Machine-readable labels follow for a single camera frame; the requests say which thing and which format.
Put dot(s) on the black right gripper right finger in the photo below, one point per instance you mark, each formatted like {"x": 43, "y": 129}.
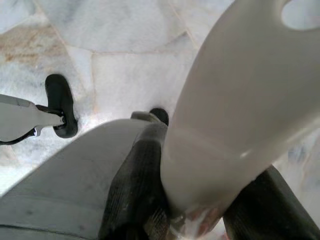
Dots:
{"x": 275, "y": 207}

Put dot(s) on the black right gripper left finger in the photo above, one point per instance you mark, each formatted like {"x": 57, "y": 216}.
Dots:
{"x": 135, "y": 190}

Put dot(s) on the grey robot left leg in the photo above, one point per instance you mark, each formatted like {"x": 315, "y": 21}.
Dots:
{"x": 60, "y": 100}

